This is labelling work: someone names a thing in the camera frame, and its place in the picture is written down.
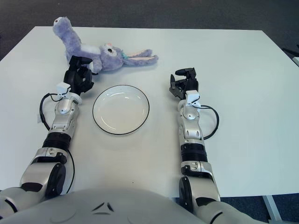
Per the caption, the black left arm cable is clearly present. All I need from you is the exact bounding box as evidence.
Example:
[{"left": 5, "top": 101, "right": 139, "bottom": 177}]
[{"left": 39, "top": 92, "right": 76, "bottom": 194}]

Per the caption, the black floor stand foot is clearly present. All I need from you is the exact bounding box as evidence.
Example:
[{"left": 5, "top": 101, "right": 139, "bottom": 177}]
[{"left": 281, "top": 44, "right": 299, "bottom": 57}]

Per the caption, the white plate with black rim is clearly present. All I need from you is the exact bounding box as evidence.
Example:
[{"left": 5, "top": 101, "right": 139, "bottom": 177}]
[{"left": 92, "top": 85, "right": 150, "bottom": 136}]

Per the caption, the white right wrist sensor box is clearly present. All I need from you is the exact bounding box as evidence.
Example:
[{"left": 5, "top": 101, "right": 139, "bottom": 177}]
[{"left": 185, "top": 91, "right": 201, "bottom": 108}]

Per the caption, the purple plush bunny doll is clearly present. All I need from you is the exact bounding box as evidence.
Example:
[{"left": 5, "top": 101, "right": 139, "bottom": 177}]
[{"left": 52, "top": 16, "right": 159, "bottom": 73}]

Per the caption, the grey table leg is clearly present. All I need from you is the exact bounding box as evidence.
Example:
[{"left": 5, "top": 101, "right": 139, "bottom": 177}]
[{"left": 261, "top": 195, "right": 283, "bottom": 221}]

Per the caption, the grey robot torso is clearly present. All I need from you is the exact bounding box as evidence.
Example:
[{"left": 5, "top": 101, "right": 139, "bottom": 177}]
[{"left": 4, "top": 188, "right": 211, "bottom": 224}]

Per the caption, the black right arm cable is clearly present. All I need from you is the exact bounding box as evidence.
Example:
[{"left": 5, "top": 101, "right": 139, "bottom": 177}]
[{"left": 198, "top": 105, "right": 220, "bottom": 140}]

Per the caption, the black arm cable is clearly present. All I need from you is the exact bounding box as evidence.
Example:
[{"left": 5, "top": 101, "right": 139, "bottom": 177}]
[
  {"left": 198, "top": 105, "right": 220, "bottom": 140},
  {"left": 39, "top": 92, "right": 76, "bottom": 194}
]

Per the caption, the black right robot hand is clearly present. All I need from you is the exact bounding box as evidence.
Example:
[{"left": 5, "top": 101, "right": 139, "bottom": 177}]
[{"left": 168, "top": 67, "right": 199, "bottom": 100}]

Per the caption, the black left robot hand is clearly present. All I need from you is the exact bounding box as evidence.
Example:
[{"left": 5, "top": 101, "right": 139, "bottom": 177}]
[{"left": 63, "top": 55, "right": 94, "bottom": 96}]

